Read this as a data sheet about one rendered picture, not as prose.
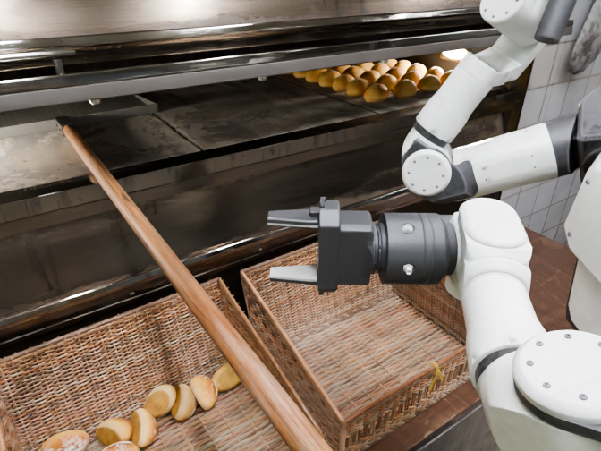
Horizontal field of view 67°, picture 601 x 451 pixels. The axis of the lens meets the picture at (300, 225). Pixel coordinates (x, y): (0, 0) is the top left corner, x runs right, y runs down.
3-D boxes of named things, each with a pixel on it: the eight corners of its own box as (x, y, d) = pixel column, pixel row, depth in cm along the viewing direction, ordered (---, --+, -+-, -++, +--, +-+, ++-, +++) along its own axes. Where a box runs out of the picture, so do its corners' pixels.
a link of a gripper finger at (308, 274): (268, 278, 57) (318, 279, 57) (270, 264, 60) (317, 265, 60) (269, 289, 58) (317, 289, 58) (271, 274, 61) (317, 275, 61)
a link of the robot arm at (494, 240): (445, 254, 61) (456, 320, 50) (457, 193, 57) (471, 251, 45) (496, 259, 60) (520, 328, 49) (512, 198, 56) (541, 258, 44)
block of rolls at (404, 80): (277, 72, 193) (277, 59, 190) (364, 61, 216) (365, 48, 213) (373, 105, 149) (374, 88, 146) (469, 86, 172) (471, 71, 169)
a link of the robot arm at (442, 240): (414, 310, 56) (508, 311, 55) (427, 234, 50) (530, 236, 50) (399, 259, 65) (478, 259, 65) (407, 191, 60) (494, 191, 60)
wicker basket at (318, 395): (241, 343, 139) (234, 268, 125) (379, 281, 166) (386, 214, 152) (340, 472, 104) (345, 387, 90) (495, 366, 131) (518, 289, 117)
